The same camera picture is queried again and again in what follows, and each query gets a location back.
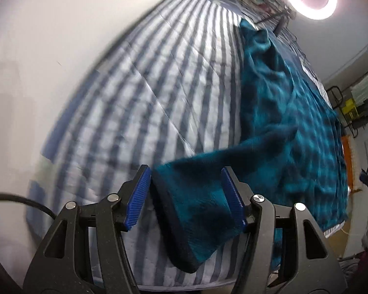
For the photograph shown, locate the blue white striped bed quilt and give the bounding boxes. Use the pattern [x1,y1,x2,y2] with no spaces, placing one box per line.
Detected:
[28,0,336,291]

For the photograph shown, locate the wall clothes rack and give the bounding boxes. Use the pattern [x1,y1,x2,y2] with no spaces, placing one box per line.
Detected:
[326,47,368,138]

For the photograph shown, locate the teal fleece jacket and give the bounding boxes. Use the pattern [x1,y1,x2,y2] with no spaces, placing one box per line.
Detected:
[152,20,348,273]

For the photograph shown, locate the black cable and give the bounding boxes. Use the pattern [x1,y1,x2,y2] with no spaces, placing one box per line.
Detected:
[0,192,58,221]

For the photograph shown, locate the orange cabinet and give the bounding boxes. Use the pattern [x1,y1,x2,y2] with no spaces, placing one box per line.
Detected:
[342,135,354,193]

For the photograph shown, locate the black tripod stand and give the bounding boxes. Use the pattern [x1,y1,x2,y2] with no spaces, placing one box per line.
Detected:
[255,5,296,37]

